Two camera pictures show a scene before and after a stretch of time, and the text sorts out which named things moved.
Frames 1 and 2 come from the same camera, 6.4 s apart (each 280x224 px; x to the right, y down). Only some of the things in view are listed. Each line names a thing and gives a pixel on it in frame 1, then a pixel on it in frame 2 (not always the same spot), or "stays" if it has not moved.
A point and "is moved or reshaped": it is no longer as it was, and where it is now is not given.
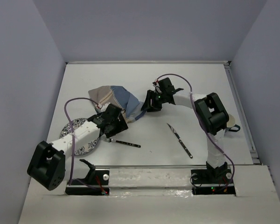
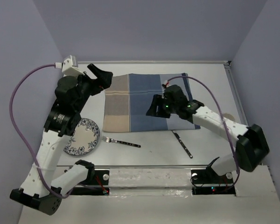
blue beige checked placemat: x=119 y=95 is moved or reshaped
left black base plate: x=97 y=185 stays
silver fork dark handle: x=109 y=140 stays
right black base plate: x=203 y=185 stays
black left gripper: x=121 y=126 -> x=104 y=78
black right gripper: x=154 y=107 -> x=158 y=100
